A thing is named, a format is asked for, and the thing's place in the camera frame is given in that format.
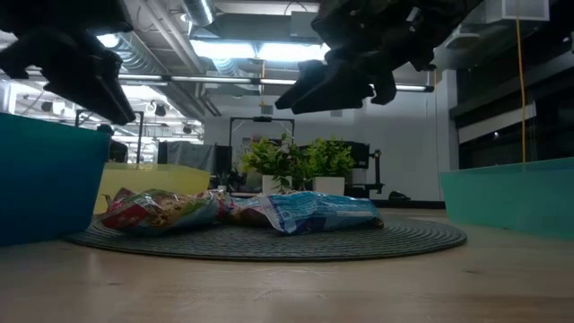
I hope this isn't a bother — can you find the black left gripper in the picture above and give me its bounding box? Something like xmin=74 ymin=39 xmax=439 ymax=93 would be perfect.
xmin=0 ymin=29 xmax=137 ymax=127

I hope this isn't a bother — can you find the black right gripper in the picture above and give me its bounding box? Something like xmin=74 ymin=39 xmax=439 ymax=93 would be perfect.
xmin=274 ymin=0 xmax=418 ymax=116

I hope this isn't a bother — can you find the blue granola bar wrapper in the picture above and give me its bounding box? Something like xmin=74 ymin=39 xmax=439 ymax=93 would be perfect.
xmin=257 ymin=191 xmax=385 ymax=236

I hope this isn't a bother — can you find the green red granola bar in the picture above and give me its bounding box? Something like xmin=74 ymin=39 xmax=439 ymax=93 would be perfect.
xmin=99 ymin=188 xmax=222 ymax=237

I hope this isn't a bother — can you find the orange pink granola bar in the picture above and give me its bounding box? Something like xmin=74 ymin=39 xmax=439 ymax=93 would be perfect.
xmin=217 ymin=190 xmax=274 ymax=227

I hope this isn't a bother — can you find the person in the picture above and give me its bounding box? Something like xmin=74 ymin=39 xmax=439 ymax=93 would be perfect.
xmin=96 ymin=124 xmax=129 ymax=163

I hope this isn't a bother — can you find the green leafy plant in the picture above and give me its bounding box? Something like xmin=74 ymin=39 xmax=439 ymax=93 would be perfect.
xmin=241 ymin=134 xmax=310 ymax=192
xmin=304 ymin=137 xmax=356 ymax=179

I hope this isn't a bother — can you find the black equipment stand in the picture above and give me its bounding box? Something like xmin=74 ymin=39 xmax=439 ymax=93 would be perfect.
xmin=344 ymin=141 xmax=386 ymax=198

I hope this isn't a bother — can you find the white square plant pot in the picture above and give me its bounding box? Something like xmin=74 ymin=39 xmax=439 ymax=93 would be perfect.
xmin=262 ymin=174 xmax=293 ymax=195
xmin=313 ymin=176 xmax=345 ymax=197

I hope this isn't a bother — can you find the long ceiling light bar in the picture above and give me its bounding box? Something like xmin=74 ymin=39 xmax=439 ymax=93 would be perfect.
xmin=114 ymin=71 xmax=435 ymax=93

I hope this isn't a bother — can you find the yellow plastic bin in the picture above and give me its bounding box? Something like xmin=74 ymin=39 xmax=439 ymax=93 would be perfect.
xmin=92 ymin=161 xmax=212 ymax=215

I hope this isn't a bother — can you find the grey covered equipment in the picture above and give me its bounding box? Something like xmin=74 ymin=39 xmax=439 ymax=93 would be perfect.
xmin=156 ymin=141 xmax=217 ymax=174

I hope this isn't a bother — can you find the blue plastic bin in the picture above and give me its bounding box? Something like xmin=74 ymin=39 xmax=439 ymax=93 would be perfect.
xmin=0 ymin=111 xmax=112 ymax=247

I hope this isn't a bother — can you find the grey round woven placemat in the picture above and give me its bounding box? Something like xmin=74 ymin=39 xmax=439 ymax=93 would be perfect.
xmin=65 ymin=214 xmax=468 ymax=263

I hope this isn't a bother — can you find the white ceiling air unit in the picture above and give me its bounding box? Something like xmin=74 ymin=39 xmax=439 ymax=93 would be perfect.
xmin=486 ymin=0 xmax=551 ymax=23

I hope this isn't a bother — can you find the teal plastic bin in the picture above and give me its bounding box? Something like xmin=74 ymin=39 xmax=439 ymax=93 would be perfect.
xmin=439 ymin=156 xmax=574 ymax=240

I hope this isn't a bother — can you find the silver round ventilation duct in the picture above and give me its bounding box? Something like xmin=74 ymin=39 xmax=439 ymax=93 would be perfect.
xmin=181 ymin=0 xmax=216 ymax=27

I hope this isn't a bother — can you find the yellow hanging cable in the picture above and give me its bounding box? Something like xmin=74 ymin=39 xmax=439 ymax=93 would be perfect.
xmin=514 ymin=0 xmax=527 ymax=163

